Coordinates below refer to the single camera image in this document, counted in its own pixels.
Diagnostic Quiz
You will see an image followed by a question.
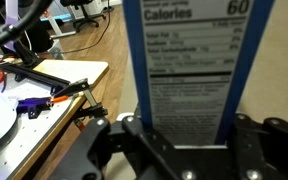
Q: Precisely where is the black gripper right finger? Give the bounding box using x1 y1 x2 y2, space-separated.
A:
227 113 288 180

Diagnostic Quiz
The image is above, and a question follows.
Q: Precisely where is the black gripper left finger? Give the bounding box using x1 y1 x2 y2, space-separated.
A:
48 114 183 180

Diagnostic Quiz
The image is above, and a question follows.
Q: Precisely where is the blue snack box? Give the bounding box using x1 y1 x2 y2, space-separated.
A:
122 0 276 148

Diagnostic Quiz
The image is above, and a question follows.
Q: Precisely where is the black orange bar clamp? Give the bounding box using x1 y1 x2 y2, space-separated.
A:
50 77 109 132

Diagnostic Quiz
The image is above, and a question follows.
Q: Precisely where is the light wooden board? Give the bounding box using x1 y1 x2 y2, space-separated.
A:
9 59 110 180

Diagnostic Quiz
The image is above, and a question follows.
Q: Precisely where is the black office chair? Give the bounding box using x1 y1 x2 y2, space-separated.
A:
59 0 107 33

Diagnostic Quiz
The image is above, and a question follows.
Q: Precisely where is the white standing desk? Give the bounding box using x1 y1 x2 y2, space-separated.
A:
38 0 77 40

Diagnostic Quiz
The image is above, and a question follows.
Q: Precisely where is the black mounting bracket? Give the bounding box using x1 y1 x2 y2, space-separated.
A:
16 96 54 120

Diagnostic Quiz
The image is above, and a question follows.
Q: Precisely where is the black aluminium rail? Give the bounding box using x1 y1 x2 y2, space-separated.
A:
0 62 72 91

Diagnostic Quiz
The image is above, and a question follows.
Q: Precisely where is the purple strap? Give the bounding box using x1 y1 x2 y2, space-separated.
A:
3 0 20 25

